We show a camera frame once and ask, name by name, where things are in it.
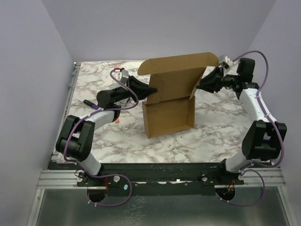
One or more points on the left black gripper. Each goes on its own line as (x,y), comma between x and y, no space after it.
(141,89)

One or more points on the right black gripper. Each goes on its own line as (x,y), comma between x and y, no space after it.
(219,80)

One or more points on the brown cardboard box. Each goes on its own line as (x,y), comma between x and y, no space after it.
(172,107)

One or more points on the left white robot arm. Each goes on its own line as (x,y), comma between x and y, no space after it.
(76,136)

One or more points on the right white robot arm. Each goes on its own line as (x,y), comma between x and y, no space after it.
(263,144)

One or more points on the purple black highlighter marker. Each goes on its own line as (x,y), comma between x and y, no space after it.
(90,104)

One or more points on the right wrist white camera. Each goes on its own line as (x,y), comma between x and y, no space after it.
(225,62)

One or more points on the aluminium side rail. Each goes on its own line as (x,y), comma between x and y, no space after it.
(71,87)

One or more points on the black metal base rail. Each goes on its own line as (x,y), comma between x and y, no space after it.
(160,190)

